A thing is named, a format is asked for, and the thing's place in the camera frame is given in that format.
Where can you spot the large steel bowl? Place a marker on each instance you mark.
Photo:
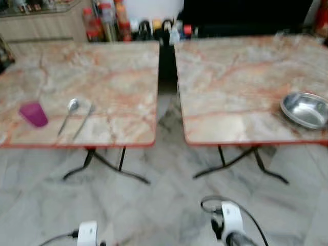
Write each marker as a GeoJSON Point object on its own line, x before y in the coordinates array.
{"type": "Point", "coordinates": [306, 110]}

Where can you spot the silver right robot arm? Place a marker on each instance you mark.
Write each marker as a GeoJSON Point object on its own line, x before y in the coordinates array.
{"type": "Point", "coordinates": [240, 240]}

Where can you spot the marble top folding table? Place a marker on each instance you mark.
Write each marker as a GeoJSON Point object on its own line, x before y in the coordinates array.
{"type": "Point", "coordinates": [236, 77]}
{"type": "Point", "coordinates": [102, 77]}

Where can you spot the steel spoon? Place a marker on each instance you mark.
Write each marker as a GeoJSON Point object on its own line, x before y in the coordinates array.
{"type": "Point", "coordinates": [73, 105]}

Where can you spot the small red cap bottle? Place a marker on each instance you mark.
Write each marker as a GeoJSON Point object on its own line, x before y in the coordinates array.
{"type": "Point", "coordinates": [187, 31]}

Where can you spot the dark glass bottle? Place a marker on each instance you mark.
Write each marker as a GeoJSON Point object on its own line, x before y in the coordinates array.
{"type": "Point", "coordinates": [165, 31]}
{"type": "Point", "coordinates": [141, 32]}

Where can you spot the purple plastic cup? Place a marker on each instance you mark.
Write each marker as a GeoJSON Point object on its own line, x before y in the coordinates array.
{"type": "Point", "coordinates": [34, 114]}

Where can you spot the orange sauce bottle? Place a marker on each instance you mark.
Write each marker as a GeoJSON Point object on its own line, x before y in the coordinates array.
{"type": "Point", "coordinates": [123, 20]}

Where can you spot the grey bottle with red cap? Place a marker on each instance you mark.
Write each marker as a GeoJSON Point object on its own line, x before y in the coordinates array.
{"type": "Point", "coordinates": [107, 23]}

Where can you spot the red plastic container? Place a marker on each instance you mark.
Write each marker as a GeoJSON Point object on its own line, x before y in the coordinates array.
{"type": "Point", "coordinates": [322, 20]}

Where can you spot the red sauce bottle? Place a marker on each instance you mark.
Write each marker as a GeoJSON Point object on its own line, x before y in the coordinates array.
{"type": "Point", "coordinates": [90, 25]}

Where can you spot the light wooden cabinet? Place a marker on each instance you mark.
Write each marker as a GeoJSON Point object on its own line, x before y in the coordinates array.
{"type": "Point", "coordinates": [41, 28]}

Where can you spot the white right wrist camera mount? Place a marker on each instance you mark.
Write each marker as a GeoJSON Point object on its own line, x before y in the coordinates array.
{"type": "Point", "coordinates": [232, 219]}

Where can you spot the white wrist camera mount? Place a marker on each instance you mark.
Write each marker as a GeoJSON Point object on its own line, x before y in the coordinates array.
{"type": "Point", "coordinates": [232, 219]}
{"type": "Point", "coordinates": [87, 233]}

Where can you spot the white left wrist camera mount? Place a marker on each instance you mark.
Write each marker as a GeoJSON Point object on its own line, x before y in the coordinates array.
{"type": "Point", "coordinates": [87, 233]}

